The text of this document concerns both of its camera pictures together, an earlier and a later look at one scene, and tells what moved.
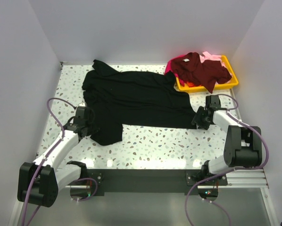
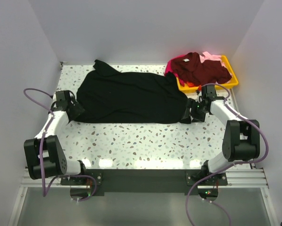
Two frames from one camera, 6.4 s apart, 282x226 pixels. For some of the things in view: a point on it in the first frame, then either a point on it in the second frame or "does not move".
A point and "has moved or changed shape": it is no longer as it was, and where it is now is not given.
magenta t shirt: x=169 y=66 does not move
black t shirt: x=113 y=99 has moved or changed shape
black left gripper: x=91 y=119 to x=78 y=109
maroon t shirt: x=205 y=72 does not move
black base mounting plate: x=151 y=180 does not move
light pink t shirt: x=206 y=56 does not move
